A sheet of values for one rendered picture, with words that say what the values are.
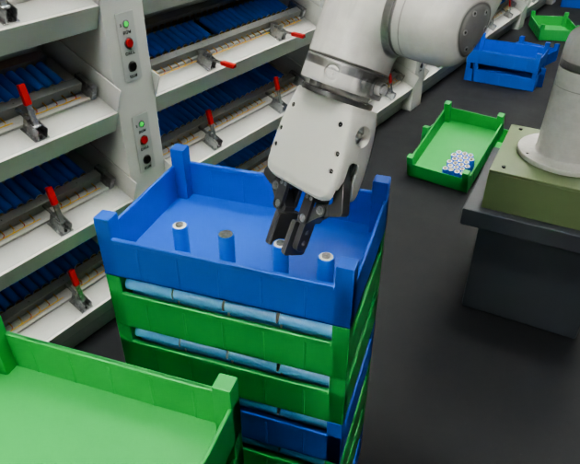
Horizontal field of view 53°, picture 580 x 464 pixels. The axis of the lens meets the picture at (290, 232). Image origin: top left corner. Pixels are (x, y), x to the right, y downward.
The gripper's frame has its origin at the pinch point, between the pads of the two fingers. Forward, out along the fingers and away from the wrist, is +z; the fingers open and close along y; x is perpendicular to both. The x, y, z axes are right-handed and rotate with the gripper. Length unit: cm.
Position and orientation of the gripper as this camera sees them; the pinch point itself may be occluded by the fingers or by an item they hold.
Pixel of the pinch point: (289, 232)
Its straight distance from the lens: 63.2
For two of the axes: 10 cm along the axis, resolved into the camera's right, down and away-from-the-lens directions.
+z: -3.2, 9.1, 2.8
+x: -6.8, -0.1, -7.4
